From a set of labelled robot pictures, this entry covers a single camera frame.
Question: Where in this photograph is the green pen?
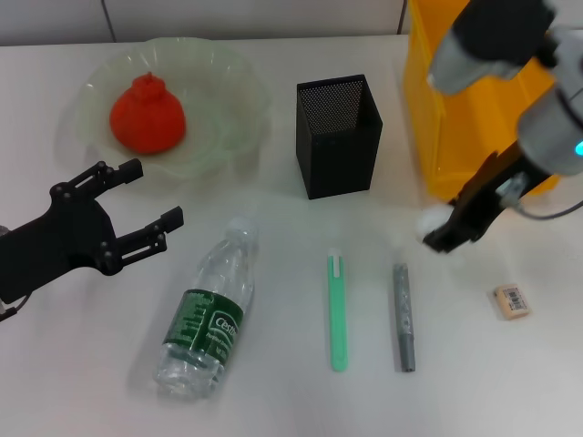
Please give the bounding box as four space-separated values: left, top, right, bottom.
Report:
326 247 350 372

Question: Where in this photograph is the grey left gripper cable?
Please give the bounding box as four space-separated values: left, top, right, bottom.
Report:
0 293 33 322

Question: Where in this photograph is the black mesh pen holder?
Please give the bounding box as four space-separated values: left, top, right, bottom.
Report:
295 74 384 201

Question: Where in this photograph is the clear green-label water bottle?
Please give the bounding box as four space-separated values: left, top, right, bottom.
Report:
154 217 261 402

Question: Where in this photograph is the pale green glass fruit plate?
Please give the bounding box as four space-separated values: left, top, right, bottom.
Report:
56 37 272 184

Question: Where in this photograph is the beige barcode eraser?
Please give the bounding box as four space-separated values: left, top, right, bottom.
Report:
492 283 534 322

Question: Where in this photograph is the white paper ball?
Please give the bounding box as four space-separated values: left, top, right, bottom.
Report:
417 204 453 239

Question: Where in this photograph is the yellow plastic bin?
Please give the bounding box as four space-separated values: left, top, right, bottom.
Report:
403 0 564 204

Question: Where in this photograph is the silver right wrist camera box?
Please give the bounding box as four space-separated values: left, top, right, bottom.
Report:
426 0 559 96

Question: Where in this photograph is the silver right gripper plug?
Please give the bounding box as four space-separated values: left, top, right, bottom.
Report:
498 175 526 202

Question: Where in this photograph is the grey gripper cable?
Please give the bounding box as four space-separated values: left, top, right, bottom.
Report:
514 198 583 220
0 293 33 322

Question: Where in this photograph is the grey right gripper cable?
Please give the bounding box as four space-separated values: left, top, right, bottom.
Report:
514 198 583 220

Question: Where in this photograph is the red-orange toy orange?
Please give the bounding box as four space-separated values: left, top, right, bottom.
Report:
108 71 188 157

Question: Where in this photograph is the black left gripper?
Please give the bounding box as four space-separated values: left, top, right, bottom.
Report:
0 158 185 301

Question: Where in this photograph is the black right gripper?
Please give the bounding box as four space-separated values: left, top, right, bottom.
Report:
423 152 535 254

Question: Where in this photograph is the grey marker pen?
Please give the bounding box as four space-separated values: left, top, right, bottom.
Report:
392 262 417 374

